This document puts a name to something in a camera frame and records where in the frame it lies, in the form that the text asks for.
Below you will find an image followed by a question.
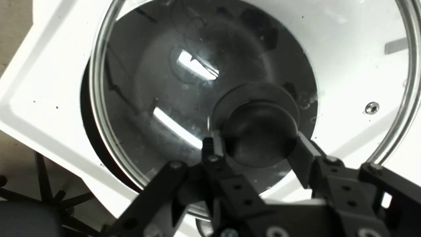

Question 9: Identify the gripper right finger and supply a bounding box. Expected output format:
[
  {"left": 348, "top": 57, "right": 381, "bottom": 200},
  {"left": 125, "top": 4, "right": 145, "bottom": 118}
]
[{"left": 287, "top": 132, "right": 421, "bottom": 237}]

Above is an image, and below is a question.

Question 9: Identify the glass lid with black knob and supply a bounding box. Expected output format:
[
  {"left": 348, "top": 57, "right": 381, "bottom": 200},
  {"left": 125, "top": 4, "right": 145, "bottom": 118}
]
[{"left": 89, "top": 0, "right": 421, "bottom": 222}]

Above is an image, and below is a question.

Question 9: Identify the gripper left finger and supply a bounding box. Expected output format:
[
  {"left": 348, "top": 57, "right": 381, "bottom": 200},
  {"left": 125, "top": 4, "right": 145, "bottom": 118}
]
[{"left": 108, "top": 131, "right": 274, "bottom": 237}]

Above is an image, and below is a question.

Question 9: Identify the silver metal pot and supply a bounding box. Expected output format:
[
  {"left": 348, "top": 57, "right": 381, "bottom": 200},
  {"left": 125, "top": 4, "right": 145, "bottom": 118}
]
[{"left": 80, "top": 0, "right": 319, "bottom": 198}]

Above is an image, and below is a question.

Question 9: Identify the white stove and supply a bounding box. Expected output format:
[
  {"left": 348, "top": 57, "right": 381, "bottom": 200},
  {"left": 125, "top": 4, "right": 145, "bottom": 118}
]
[{"left": 0, "top": 0, "right": 421, "bottom": 237}]

